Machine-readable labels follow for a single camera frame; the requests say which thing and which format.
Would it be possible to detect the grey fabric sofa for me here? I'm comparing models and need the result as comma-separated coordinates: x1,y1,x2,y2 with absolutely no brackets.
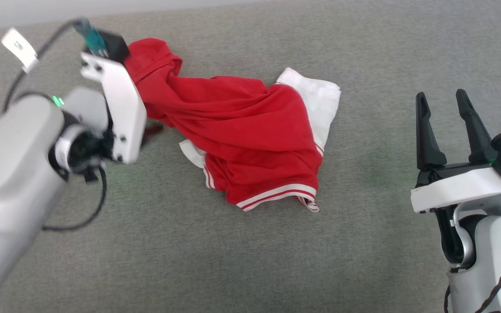
0,0,501,313

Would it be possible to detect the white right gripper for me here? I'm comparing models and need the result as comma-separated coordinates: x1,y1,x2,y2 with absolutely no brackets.
410,89,501,214

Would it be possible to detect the red and white jersey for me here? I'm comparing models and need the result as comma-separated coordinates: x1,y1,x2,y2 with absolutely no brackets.
124,37,342,213

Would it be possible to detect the white cable label tag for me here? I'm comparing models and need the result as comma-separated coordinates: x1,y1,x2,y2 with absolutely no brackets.
1,27,40,74

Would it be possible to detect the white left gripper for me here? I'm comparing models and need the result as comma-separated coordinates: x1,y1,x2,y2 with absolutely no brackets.
80,52,164,164

